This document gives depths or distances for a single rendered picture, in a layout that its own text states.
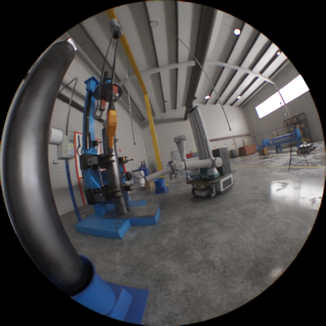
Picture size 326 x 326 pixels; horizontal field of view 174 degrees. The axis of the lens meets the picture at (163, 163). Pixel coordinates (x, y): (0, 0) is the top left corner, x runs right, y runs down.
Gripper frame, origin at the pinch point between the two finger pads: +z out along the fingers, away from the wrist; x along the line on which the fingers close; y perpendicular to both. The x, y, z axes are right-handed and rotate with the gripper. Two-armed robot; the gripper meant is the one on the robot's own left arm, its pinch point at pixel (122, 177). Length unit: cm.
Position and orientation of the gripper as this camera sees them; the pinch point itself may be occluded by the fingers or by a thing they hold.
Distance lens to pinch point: 160.0
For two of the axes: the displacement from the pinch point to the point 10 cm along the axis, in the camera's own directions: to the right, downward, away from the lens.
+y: -0.9, -0.2, -10.0
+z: -9.8, 2.0, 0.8
